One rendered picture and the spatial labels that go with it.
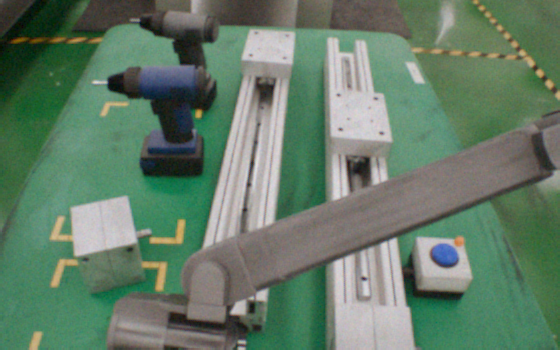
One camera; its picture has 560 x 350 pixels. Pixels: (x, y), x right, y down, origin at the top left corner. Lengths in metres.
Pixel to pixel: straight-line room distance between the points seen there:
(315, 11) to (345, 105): 1.36
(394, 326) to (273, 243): 0.25
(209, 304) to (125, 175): 0.56
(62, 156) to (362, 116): 0.61
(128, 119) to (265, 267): 0.72
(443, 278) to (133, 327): 0.47
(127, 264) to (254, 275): 0.33
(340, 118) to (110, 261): 0.47
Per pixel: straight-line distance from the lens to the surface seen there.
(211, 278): 0.44
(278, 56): 1.08
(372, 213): 0.46
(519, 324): 0.84
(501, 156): 0.49
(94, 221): 0.76
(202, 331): 0.48
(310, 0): 2.24
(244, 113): 0.96
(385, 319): 0.65
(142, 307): 0.50
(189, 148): 0.91
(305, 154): 1.00
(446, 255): 0.77
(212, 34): 1.02
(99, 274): 0.76
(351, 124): 0.89
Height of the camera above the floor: 1.41
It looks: 41 degrees down
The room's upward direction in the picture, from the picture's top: 5 degrees clockwise
